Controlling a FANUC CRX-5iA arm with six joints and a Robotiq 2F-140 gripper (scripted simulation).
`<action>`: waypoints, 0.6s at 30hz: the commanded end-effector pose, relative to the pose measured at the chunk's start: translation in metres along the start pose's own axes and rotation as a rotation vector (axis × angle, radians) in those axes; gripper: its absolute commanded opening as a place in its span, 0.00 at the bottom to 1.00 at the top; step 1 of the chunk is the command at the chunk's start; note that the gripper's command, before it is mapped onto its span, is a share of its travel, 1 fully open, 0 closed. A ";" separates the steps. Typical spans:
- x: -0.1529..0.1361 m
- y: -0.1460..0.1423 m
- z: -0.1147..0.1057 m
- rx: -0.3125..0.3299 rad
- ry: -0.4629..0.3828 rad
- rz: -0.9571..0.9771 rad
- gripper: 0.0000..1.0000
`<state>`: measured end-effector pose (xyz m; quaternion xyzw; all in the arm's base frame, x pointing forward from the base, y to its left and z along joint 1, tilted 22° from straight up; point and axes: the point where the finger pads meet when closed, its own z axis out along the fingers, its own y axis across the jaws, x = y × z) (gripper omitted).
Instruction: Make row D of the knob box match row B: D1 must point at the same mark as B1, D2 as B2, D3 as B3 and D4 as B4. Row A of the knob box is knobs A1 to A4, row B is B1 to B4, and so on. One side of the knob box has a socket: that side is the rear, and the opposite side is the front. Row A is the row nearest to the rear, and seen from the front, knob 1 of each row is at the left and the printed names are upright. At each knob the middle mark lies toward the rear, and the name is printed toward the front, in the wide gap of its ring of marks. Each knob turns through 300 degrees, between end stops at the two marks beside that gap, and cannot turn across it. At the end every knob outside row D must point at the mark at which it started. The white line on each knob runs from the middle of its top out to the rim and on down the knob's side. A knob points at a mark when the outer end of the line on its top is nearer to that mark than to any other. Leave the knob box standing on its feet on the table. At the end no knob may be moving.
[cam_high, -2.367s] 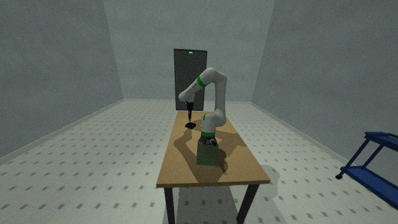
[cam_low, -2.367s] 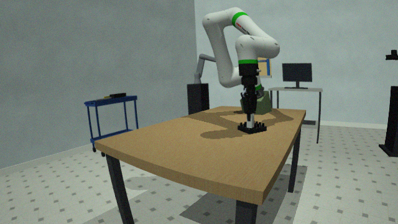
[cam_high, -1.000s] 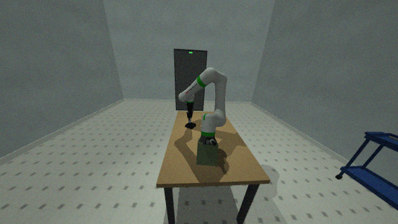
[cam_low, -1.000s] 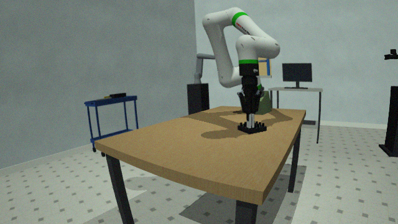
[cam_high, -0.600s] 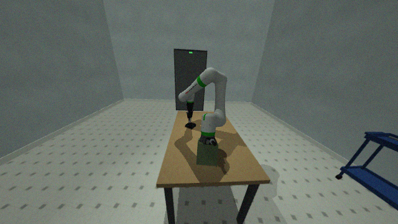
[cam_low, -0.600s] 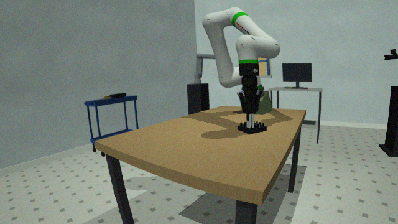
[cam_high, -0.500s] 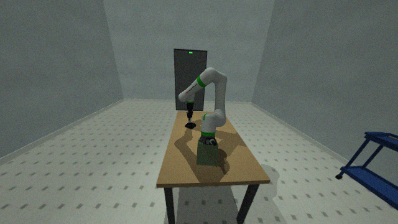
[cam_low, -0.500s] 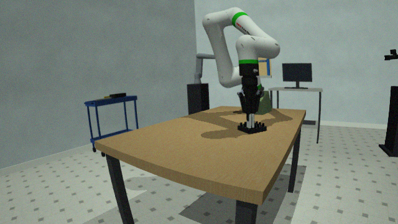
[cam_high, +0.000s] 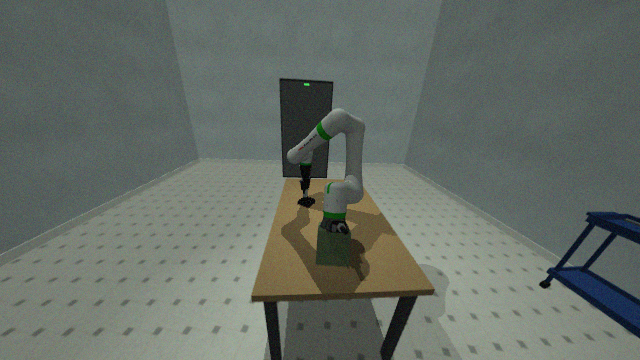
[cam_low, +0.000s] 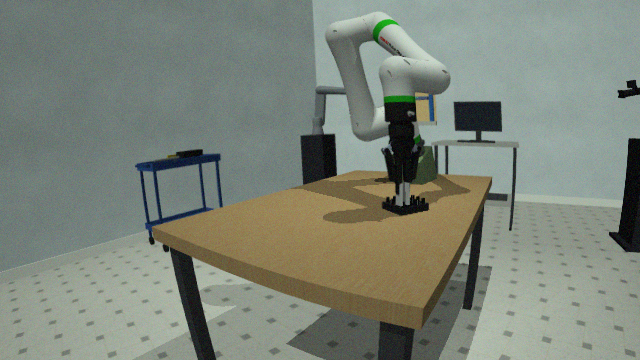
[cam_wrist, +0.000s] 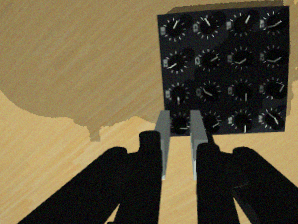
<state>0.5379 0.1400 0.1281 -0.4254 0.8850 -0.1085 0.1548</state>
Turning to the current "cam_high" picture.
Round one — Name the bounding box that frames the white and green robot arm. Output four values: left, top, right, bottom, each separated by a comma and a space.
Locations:
287, 109, 365, 235

